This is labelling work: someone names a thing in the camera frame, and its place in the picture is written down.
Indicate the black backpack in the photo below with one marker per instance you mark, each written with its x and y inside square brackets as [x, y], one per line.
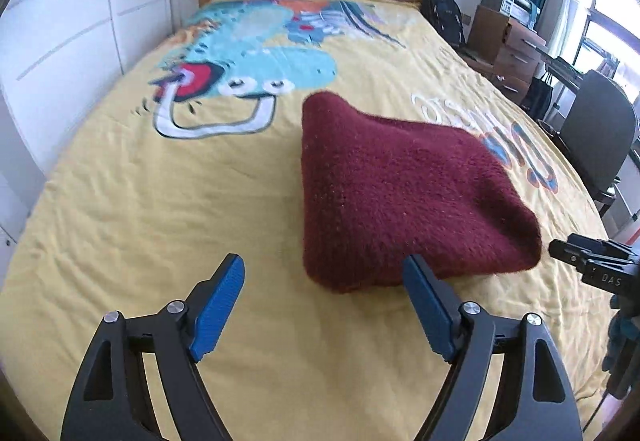
[445, 16]

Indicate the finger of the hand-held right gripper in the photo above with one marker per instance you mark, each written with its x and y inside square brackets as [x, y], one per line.
[565, 252]

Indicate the maroon knitted sweater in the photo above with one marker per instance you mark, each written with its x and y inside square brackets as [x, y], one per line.
[400, 191]

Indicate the dark office chair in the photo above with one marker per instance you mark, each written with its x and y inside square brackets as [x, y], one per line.
[595, 131]

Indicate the yellow printed blanket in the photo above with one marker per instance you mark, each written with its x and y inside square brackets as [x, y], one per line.
[150, 201]

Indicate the black hanging bag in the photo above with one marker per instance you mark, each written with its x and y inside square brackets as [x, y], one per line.
[540, 98]

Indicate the white wardrobe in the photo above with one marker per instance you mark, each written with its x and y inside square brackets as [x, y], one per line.
[65, 11]

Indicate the grey printer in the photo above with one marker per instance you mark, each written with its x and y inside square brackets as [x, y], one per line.
[510, 3]

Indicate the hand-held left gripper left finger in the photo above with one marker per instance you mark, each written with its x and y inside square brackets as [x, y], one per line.
[220, 306]

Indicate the person's right hand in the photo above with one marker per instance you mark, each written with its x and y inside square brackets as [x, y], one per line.
[625, 346]

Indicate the wooden drawer cabinet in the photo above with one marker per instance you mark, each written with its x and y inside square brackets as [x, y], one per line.
[505, 51]

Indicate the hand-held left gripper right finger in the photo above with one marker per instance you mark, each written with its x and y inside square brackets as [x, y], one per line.
[425, 306]

